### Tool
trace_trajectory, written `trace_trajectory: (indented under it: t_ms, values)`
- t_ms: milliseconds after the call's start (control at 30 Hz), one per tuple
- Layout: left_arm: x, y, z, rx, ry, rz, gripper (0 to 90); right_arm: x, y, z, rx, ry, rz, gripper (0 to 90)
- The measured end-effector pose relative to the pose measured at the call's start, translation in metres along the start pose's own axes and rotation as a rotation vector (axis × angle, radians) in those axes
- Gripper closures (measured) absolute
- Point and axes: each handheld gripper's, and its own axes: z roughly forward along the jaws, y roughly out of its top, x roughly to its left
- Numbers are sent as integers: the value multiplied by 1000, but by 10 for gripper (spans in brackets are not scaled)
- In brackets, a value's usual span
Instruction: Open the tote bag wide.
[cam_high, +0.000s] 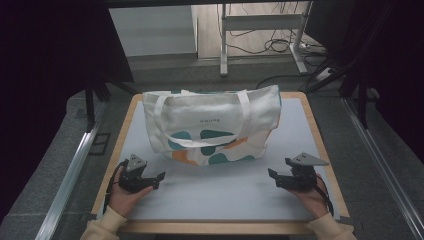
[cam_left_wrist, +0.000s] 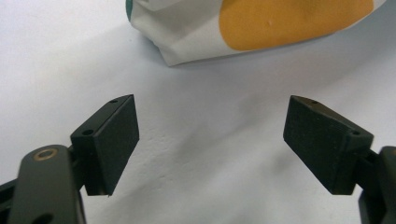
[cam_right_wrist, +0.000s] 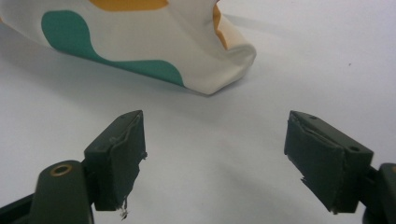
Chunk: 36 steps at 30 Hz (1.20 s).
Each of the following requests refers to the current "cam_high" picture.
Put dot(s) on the person's right hand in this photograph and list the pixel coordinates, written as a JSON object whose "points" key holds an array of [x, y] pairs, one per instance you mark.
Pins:
{"points": [[311, 200]]}

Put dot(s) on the dark curtain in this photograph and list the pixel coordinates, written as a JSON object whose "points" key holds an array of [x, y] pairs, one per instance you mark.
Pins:
{"points": [[390, 50], [46, 66]]}

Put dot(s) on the black metal stand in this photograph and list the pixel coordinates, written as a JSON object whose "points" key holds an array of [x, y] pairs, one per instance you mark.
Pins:
{"points": [[96, 90], [353, 83]]}

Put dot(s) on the white cabinet panel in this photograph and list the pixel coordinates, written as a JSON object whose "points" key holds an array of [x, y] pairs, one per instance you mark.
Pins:
{"points": [[153, 31]]}

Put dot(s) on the person's left hand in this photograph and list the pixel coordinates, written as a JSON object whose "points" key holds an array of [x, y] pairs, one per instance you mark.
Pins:
{"points": [[125, 198]]}

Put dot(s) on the dark floor socket cover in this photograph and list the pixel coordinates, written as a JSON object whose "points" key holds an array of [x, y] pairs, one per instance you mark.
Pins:
{"points": [[99, 144]]}

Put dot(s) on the white power strip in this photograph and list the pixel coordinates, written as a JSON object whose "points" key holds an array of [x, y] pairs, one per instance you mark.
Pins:
{"points": [[324, 74]]}

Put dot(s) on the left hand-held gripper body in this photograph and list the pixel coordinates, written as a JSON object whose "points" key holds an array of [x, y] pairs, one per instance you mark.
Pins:
{"points": [[133, 176]]}

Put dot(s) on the white metal desk frame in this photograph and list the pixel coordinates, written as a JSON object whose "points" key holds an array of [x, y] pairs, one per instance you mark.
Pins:
{"points": [[260, 22]]}

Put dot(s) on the white canvas tote bag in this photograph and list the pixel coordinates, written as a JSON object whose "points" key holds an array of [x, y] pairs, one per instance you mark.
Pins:
{"points": [[213, 113]]}

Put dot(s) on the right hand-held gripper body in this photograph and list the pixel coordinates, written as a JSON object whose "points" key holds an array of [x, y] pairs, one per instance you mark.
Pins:
{"points": [[301, 175]]}

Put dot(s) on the aluminium rail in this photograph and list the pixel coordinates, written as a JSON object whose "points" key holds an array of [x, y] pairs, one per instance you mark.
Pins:
{"points": [[71, 173], [383, 166]]}

